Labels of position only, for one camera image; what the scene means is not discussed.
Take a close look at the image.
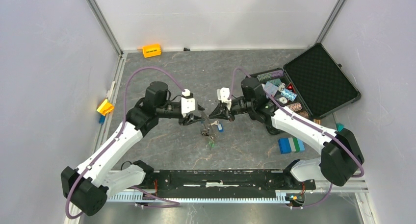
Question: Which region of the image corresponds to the yellow orange block at left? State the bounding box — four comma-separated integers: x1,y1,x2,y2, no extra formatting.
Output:
96,99,114,116

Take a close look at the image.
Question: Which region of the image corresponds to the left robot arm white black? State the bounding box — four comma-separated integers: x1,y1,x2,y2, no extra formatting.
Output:
60,81,204,216

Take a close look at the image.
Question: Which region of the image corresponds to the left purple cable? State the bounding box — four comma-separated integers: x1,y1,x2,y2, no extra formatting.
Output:
65,66,187,220

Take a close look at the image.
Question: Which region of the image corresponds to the purple cable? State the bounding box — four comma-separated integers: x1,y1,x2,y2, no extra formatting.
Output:
227,67,365,210
65,66,187,220

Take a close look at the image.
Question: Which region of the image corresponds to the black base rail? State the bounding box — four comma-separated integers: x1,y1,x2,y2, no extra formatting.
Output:
140,169,316,199

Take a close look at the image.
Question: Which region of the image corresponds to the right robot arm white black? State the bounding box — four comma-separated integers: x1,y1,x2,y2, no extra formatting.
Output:
209,77,364,189

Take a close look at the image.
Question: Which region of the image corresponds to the black poker chip case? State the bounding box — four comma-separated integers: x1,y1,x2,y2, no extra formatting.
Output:
233,43,361,135

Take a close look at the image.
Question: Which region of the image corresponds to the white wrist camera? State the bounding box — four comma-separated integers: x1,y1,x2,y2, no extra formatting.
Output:
181,89,197,118
217,87,232,110

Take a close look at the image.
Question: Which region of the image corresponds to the orange box at back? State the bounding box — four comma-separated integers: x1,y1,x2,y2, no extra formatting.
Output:
142,44,162,58

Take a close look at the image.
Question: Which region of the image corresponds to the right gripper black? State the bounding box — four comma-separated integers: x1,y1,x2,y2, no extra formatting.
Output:
209,98,255,122

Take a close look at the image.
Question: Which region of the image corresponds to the small blue block at left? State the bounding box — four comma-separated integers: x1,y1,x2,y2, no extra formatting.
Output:
99,115,105,124

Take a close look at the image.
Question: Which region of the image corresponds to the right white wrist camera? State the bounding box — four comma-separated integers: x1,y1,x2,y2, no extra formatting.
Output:
217,87,232,110

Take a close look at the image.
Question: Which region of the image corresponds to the small teal cube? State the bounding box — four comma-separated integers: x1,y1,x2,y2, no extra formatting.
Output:
336,123,344,131

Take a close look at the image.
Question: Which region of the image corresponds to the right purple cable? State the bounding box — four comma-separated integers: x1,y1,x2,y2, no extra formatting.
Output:
227,67,365,210

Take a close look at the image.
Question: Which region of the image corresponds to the blue green white block stack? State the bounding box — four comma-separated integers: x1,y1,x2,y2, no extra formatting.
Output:
278,137,305,154

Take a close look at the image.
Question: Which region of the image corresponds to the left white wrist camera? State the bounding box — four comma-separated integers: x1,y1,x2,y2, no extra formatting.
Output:
181,89,197,118

